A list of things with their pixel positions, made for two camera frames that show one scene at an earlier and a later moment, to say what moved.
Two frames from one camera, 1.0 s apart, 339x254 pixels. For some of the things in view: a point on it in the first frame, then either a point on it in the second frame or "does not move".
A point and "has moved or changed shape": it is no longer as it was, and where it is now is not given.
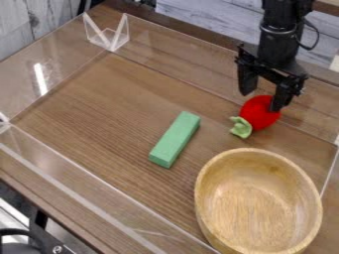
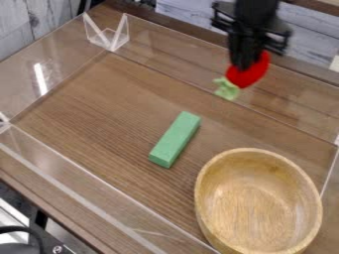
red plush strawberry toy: x=254 y=116 has moved or changed shape
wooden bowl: x=257 y=202 does not move
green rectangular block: x=176 y=139 does not move
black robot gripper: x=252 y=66 to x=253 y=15
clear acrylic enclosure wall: x=129 y=126 does not move
